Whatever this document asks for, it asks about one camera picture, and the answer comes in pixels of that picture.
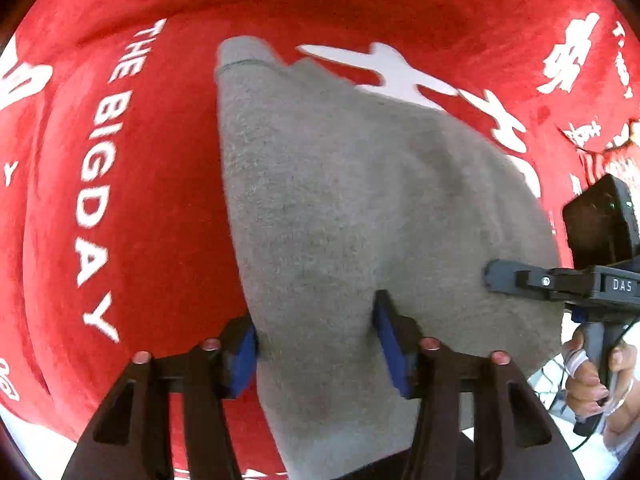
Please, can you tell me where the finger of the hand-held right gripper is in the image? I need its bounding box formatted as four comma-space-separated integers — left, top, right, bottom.
481, 259, 596, 303

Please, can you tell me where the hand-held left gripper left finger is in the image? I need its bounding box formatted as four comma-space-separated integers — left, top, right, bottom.
62, 314, 259, 480

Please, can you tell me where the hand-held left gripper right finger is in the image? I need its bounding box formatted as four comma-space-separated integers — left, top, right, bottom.
372, 290, 586, 480

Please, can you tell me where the grey knit garment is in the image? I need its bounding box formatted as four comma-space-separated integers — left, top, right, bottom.
214, 35, 568, 480

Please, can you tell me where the person's right hand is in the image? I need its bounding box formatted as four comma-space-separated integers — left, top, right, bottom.
561, 327, 640, 420

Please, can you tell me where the red printed blanket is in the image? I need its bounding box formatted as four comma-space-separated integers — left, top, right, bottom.
0, 0, 640, 480

